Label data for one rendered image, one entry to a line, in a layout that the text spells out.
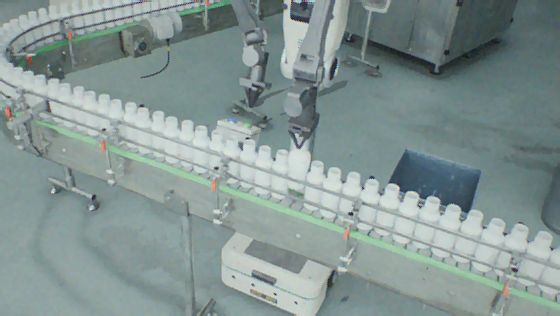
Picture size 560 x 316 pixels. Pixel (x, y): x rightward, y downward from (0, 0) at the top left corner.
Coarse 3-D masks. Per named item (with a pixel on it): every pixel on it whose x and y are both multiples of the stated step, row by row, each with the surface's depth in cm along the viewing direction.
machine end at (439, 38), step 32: (352, 0) 538; (416, 0) 488; (448, 0) 467; (480, 0) 495; (512, 0) 556; (352, 32) 555; (384, 32) 526; (416, 32) 500; (448, 32) 480; (480, 32) 528
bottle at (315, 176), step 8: (312, 168) 161; (320, 168) 160; (312, 176) 161; (320, 176) 161; (320, 184) 162; (312, 192) 163; (320, 192) 164; (312, 200) 165; (320, 200) 166; (312, 208) 167
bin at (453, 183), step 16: (400, 160) 207; (416, 160) 213; (432, 160) 209; (448, 160) 207; (400, 176) 220; (416, 176) 216; (432, 176) 213; (448, 176) 210; (464, 176) 207; (480, 176) 199; (384, 192) 190; (400, 192) 187; (416, 192) 220; (432, 192) 217; (448, 192) 213; (464, 192) 210; (464, 208) 214
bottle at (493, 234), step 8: (496, 224) 145; (504, 224) 142; (488, 232) 144; (496, 232) 142; (488, 240) 143; (496, 240) 143; (480, 248) 147; (488, 248) 144; (480, 256) 147; (488, 256) 146; (496, 256) 146; (472, 264) 151; (480, 264) 148
